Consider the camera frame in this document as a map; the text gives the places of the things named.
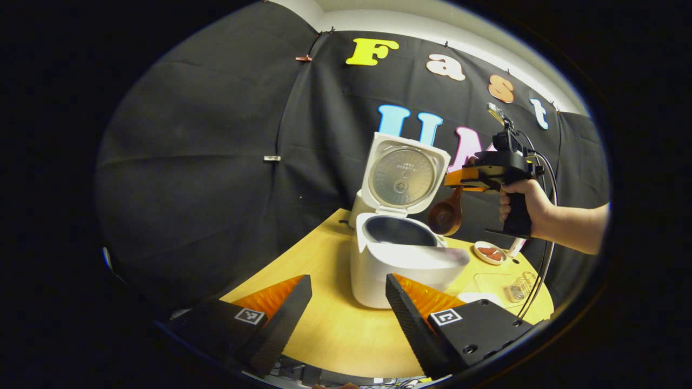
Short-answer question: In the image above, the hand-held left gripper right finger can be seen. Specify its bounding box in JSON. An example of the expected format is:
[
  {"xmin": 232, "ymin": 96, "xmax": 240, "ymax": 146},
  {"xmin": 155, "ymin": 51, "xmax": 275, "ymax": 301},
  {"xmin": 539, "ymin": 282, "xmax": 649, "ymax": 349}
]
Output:
[{"xmin": 385, "ymin": 273, "xmax": 551, "ymax": 380}]

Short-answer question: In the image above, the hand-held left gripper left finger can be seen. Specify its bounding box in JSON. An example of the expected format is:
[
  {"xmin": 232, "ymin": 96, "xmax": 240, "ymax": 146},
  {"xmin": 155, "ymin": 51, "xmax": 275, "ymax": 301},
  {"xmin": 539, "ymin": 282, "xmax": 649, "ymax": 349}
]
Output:
[{"xmin": 162, "ymin": 274, "xmax": 314, "ymax": 379}]

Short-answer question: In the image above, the brown wooden spoon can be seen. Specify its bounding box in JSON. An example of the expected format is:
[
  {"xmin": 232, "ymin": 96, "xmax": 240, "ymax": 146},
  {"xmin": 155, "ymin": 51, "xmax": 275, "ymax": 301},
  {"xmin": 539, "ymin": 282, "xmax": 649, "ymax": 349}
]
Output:
[{"xmin": 428, "ymin": 186, "xmax": 464, "ymax": 237}]

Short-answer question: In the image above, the white rice cooker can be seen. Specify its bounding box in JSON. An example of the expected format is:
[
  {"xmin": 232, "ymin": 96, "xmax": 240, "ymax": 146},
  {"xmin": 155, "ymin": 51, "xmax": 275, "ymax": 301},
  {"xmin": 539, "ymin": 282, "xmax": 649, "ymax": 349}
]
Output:
[{"xmin": 349, "ymin": 132, "xmax": 471, "ymax": 310}]

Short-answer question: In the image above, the metal wire chopstick holder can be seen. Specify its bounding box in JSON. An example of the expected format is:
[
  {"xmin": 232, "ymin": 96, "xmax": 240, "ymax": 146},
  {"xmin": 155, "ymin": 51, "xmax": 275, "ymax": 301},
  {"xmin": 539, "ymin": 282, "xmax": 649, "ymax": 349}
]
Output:
[{"xmin": 504, "ymin": 271, "xmax": 537, "ymax": 303}]

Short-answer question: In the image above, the clear rice container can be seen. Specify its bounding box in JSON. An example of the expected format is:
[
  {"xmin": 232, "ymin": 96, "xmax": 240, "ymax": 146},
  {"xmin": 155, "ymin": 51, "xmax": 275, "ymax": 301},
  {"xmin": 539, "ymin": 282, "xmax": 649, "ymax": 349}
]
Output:
[{"xmin": 457, "ymin": 272, "xmax": 524, "ymax": 308}]

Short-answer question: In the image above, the white round plate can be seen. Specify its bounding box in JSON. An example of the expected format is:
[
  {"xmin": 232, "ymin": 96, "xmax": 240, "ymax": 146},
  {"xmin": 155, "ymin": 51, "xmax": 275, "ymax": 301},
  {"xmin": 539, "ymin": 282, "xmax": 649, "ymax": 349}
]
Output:
[{"xmin": 474, "ymin": 240, "xmax": 508, "ymax": 265}]

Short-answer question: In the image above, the black backdrop cloth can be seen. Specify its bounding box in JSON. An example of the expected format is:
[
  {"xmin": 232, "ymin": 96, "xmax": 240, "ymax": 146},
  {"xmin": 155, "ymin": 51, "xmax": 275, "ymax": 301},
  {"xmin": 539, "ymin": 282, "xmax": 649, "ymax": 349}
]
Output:
[{"xmin": 95, "ymin": 3, "xmax": 611, "ymax": 325}]

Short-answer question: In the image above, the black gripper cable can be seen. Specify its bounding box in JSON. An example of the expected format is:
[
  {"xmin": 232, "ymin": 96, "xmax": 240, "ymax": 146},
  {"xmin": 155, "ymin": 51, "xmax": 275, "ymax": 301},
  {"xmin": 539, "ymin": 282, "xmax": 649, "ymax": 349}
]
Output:
[{"xmin": 514, "ymin": 130, "xmax": 558, "ymax": 320}]

